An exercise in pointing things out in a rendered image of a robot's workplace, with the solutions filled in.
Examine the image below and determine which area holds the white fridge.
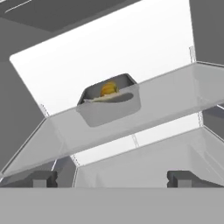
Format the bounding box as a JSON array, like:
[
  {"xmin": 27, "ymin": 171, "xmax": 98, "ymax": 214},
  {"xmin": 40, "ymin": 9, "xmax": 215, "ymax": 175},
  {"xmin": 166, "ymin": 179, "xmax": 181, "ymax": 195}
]
[{"xmin": 0, "ymin": 0, "xmax": 224, "ymax": 188}]

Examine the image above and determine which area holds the glass fridge shelf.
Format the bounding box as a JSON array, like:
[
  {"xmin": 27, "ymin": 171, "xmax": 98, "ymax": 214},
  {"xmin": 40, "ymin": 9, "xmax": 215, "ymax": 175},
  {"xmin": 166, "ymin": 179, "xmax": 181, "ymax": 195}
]
[{"xmin": 0, "ymin": 61, "xmax": 224, "ymax": 179}]

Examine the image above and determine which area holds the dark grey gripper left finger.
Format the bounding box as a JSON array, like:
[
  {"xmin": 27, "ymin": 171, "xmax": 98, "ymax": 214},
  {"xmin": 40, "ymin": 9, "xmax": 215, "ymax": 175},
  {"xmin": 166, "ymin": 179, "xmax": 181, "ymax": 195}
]
[{"xmin": 0, "ymin": 170, "xmax": 59, "ymax": 188}]

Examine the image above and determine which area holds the orange squash piece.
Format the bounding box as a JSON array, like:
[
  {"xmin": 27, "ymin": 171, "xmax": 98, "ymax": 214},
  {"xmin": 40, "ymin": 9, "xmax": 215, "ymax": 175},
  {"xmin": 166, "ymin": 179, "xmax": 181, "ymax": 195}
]
[{"xmin": 100, "ymin": 81, "xmax": 120, "ymax": 97}]

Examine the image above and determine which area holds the grey tupperware container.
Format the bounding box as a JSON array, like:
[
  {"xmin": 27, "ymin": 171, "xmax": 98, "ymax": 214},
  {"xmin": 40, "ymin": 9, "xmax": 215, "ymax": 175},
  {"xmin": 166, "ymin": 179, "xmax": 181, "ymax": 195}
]
[{"xmin": 76, "ymin": 73, "xmax": 142, "ymax": 128}]

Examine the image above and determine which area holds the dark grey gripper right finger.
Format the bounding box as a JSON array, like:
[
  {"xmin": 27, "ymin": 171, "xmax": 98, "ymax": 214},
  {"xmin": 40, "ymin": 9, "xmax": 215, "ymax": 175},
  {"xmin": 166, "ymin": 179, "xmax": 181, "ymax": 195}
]
[{"xmin": 166, "ymin": 170, "xmax": 224, "ymax": 188}]

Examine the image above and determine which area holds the clear fridge drawer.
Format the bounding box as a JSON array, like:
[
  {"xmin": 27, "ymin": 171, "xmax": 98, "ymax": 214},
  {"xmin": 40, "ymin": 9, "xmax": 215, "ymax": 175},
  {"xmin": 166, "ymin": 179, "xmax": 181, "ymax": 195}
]
[{"xmin": 72, "ymin": 125, "xmax": 224, "ymax": 188}]

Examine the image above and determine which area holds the pale fish fillet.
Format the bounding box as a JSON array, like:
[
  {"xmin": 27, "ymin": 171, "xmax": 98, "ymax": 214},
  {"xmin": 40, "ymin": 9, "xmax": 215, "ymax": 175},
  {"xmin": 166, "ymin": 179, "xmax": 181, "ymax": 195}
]
[{"xmin": 82, "ymin": 92, "xmax": 134, "ymax": 103}]

